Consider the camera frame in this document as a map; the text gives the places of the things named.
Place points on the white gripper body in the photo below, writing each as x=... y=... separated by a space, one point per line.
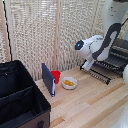
x=88 y=64

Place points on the black slatted oven tray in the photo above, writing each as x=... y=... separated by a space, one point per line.
x=113 y=63

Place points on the yellow food pieces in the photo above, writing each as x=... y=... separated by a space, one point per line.
x=69 y=82

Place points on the white bowl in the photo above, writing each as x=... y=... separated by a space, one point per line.
x=63 y=85

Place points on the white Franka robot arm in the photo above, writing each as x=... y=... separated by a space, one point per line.
x=96 y=45

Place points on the black toaster oven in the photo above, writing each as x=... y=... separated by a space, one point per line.
x=121 y=46

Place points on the red plastic cup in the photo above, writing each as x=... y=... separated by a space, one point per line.
x=56 y=76

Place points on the dark blue book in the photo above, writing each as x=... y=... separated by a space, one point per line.
x=48 y=79

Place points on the beige woven folding screen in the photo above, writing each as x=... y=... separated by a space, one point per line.
x=30 y=33

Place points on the black fabric storage box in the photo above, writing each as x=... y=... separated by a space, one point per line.
x=20 y=96

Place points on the thin black pole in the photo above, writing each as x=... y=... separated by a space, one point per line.
x=7 y=30

